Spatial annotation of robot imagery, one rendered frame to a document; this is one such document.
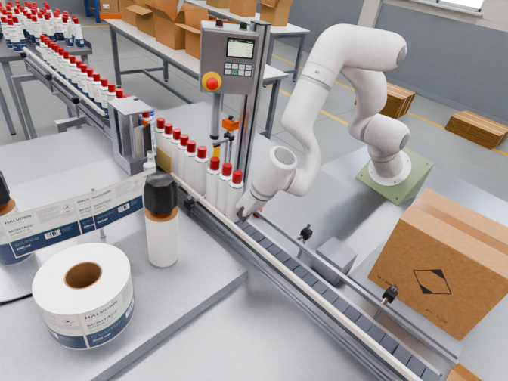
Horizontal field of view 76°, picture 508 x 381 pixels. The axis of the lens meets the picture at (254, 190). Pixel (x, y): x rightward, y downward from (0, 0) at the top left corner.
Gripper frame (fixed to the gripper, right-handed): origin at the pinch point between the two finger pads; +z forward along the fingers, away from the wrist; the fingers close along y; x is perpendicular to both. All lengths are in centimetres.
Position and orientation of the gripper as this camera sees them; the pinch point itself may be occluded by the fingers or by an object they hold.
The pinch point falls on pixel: (244, 215)
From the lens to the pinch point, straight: 110.6
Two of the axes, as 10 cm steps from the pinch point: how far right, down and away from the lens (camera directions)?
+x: 6.1, 7.4, -2.8
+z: -3.6, 5.7, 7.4
